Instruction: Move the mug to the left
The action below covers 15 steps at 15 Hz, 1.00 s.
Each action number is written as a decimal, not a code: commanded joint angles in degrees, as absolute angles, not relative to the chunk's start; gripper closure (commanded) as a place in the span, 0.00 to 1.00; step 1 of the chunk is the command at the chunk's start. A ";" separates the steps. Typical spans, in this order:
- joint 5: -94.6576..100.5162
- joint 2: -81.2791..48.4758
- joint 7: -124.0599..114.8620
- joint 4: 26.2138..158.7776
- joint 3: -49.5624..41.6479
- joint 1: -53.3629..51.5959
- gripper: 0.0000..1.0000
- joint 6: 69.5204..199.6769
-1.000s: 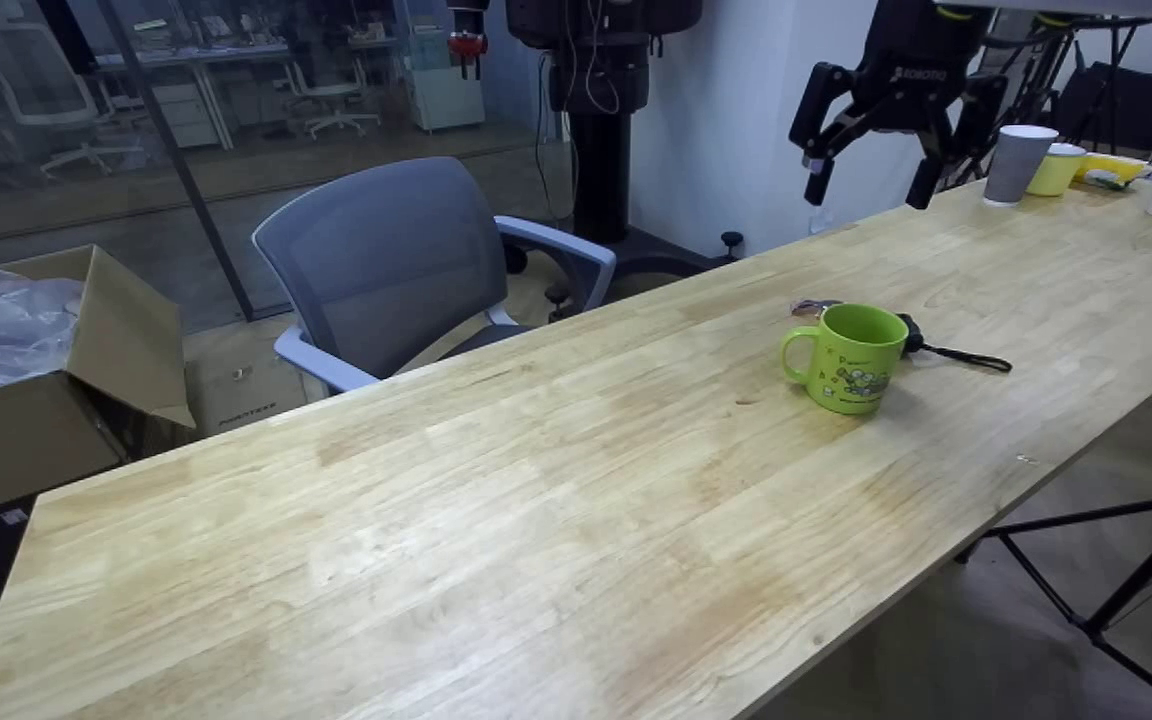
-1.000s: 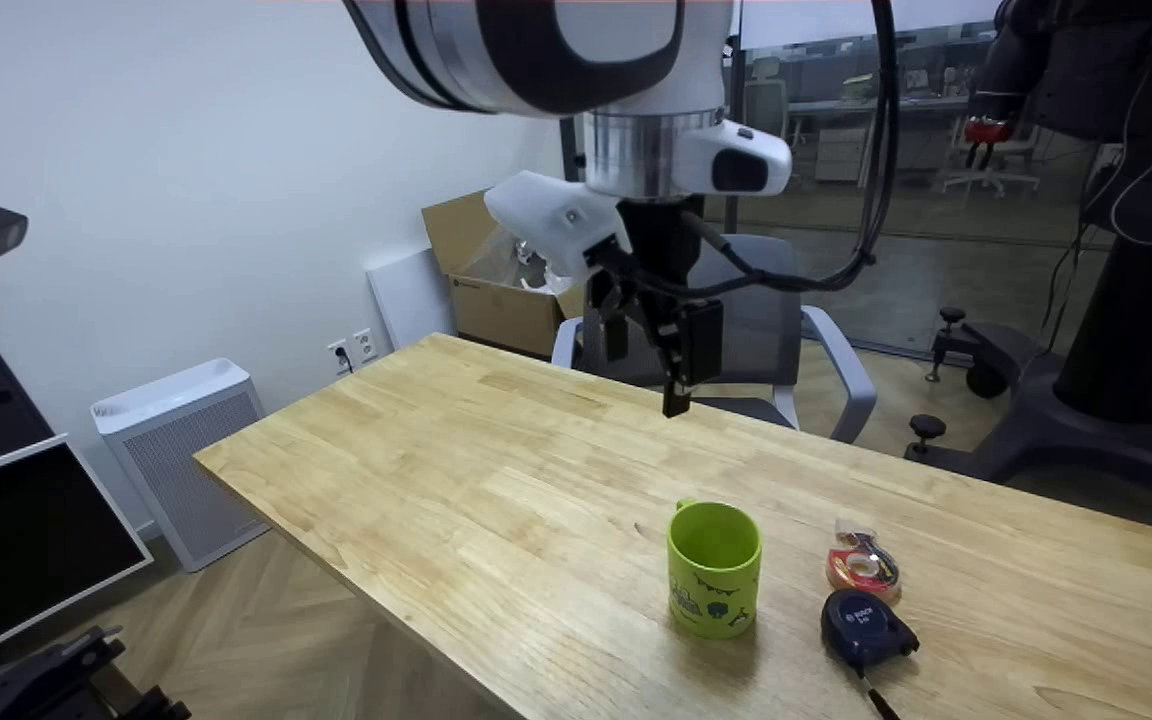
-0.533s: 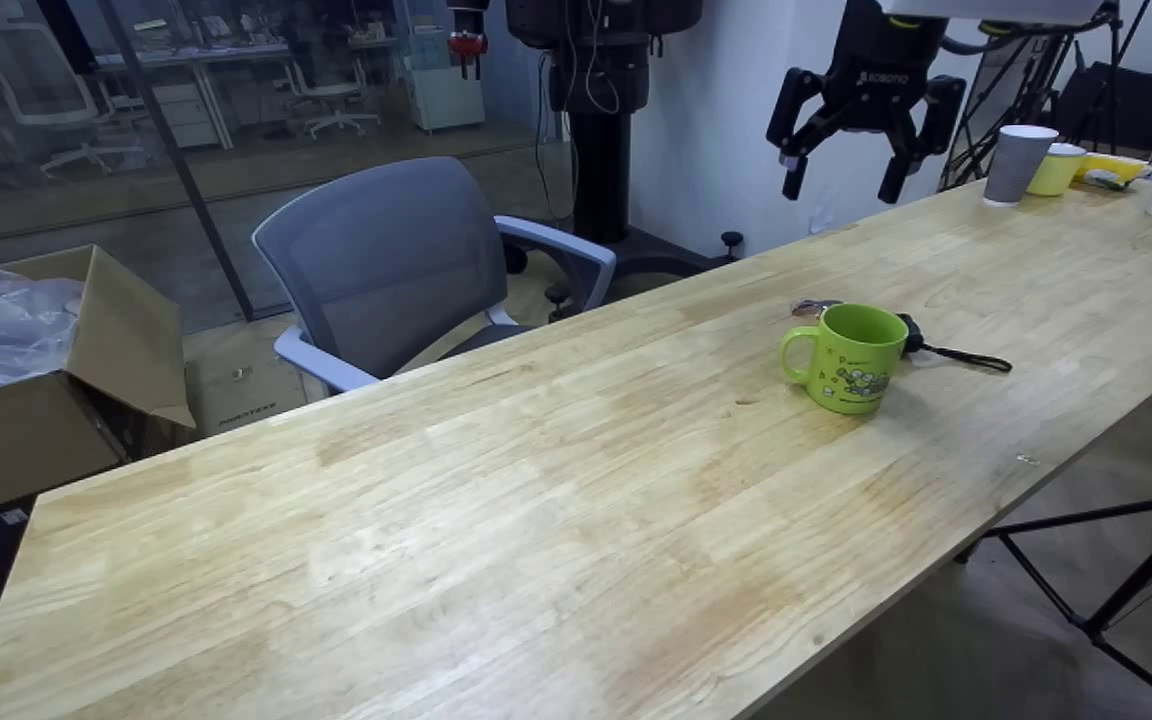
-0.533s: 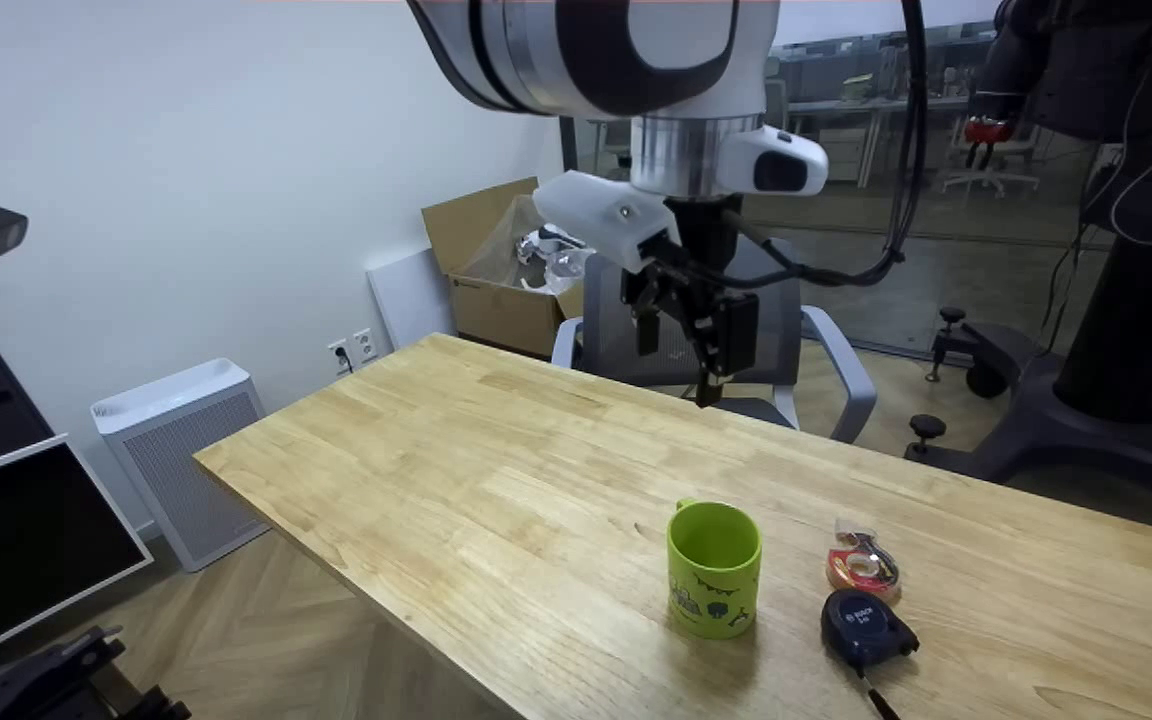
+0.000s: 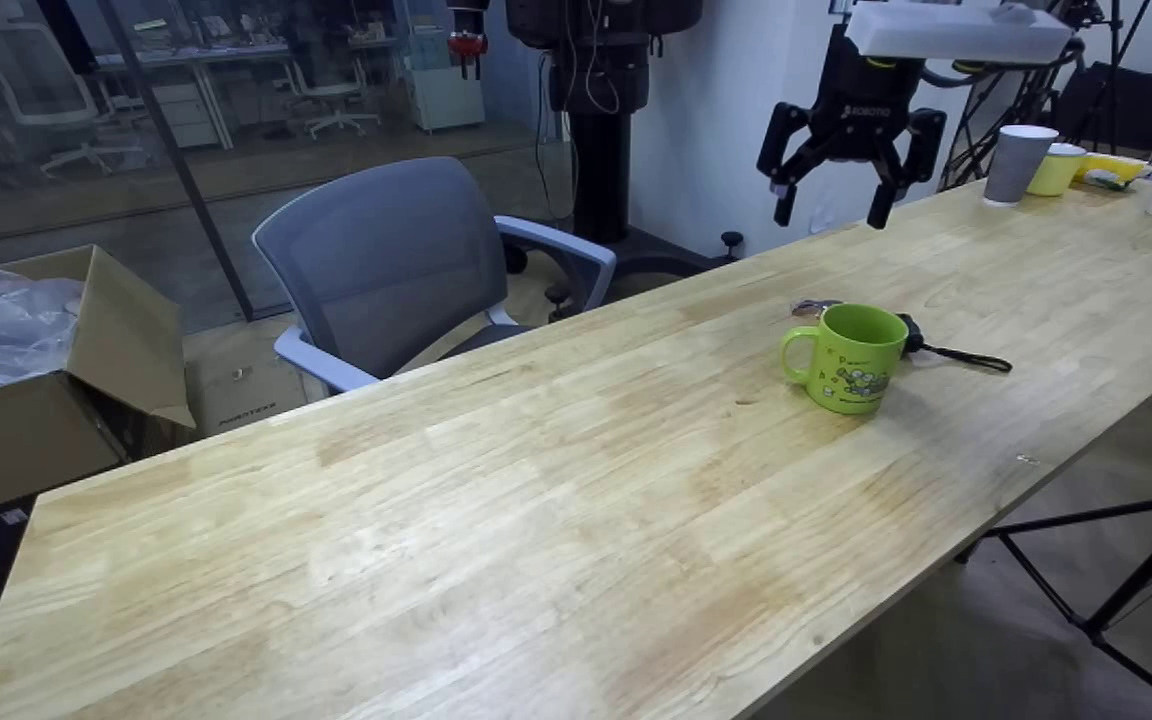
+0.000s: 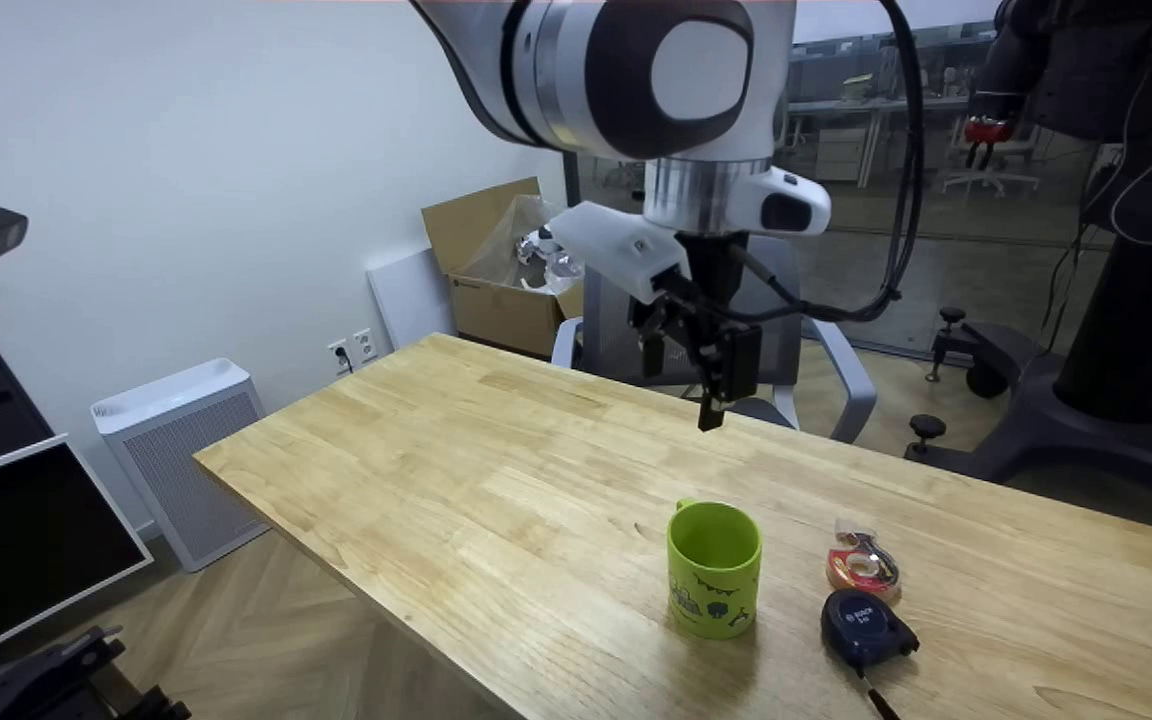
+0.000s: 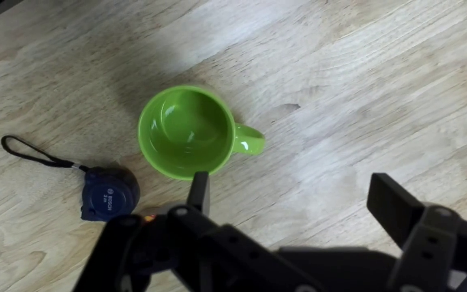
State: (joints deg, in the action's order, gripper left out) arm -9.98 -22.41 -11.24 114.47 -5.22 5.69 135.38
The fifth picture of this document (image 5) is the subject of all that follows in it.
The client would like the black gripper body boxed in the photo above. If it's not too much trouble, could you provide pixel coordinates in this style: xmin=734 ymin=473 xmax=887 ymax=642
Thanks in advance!
xmin=809 ymin=26 xmax=928 ymax=168

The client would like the green mug with print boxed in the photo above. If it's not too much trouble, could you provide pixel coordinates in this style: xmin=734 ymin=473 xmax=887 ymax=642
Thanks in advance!
xmin=775 ymin=301 xmax=911 ymax=422

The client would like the grey paper cup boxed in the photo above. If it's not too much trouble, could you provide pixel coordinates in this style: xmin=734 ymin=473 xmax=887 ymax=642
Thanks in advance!
xmin=982 ymin=122 xmax=1065 ymax=211

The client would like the black pillar stand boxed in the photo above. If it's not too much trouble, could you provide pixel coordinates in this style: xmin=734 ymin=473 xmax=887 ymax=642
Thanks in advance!
xmin=504 ymin=0 xmax=746 ymax=289

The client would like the black spoon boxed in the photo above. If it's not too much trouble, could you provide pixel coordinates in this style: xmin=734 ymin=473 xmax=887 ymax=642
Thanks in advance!
xmin=891 ymin=311 xmax=1017 ymax=377

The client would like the yellow bowl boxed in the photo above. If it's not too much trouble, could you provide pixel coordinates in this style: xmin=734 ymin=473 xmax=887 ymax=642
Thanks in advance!
xmin=1081 ymin=154 xmax=1152 ymax=196

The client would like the black panel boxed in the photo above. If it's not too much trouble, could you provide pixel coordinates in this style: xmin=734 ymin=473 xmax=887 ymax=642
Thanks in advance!
xmin=1051 ymin=61 xmax=1152 ymax=157

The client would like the red hanging object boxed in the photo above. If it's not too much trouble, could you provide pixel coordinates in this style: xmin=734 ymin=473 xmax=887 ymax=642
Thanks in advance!
xmin=443 ymin=0 xmax=493 ymax=73

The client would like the white cabinet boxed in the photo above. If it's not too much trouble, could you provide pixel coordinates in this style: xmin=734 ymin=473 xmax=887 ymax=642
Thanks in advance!
xmin=394 ymin=0 xmax=493 ymax=138

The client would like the grey office chair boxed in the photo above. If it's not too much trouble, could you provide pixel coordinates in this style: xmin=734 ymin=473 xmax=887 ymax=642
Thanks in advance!
xmin=247 ymin=154 xmax=620 ymax=397

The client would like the white swivel chair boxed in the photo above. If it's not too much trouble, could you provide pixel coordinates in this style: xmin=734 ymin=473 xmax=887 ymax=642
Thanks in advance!
xmin=286 ymin=54 xmax=388 ymax=144

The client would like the black tripod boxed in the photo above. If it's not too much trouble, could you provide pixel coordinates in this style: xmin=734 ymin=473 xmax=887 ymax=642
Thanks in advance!
xmin=958 ymin=484 xmax=1152 ymax=720

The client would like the flat cardboard box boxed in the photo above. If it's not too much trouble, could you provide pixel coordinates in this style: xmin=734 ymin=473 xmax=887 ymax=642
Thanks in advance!
xmin=179 ymin=311 xmax=329 ymax=431

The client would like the open cardboard box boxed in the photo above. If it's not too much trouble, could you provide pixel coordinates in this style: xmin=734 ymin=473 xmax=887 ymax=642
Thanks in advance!
xmin=0 ymin=240 xmax=202 ymax=534

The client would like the clear plastic wrap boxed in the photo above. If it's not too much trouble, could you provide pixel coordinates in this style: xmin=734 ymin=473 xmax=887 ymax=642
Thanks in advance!
xmin=0 ymin=254 xmax=86 ymax=403

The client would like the black partition frame post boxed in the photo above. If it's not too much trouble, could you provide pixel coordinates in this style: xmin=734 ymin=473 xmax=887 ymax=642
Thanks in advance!
xmin=38 ymin=0 xmax=259 ymax=325

